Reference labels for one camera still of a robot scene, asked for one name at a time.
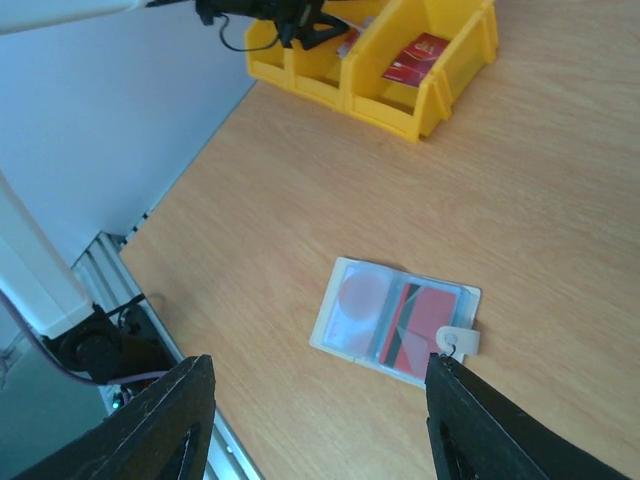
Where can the yellow three-compartment bin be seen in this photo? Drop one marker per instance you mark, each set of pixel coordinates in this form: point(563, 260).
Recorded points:
point(356, 84)

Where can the white red-dot card in bin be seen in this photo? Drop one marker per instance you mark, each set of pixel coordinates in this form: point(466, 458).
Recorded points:
point(353, 35)

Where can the white red-dot card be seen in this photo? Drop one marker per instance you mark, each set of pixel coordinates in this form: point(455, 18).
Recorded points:
point(353, 35)
point(357, 310)

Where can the red card in holder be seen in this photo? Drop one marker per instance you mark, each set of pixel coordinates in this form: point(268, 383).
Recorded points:
point(421, 310)

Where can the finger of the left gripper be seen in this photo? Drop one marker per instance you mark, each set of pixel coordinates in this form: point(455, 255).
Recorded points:
point(321, 29)

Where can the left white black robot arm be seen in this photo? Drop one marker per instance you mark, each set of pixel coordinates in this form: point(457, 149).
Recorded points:
point(23, 15)

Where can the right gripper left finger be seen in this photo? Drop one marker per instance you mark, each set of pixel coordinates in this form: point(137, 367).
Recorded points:
point(162, 433)

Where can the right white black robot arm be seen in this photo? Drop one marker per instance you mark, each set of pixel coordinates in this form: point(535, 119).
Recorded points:
point(34, 278)

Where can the red card in bin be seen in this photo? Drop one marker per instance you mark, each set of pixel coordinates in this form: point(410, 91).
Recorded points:
point(415, 60)

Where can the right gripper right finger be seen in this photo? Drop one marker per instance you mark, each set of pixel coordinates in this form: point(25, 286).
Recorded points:
point(477, 433)

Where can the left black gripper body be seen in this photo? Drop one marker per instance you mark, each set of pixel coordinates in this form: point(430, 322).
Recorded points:
point(293, 20)

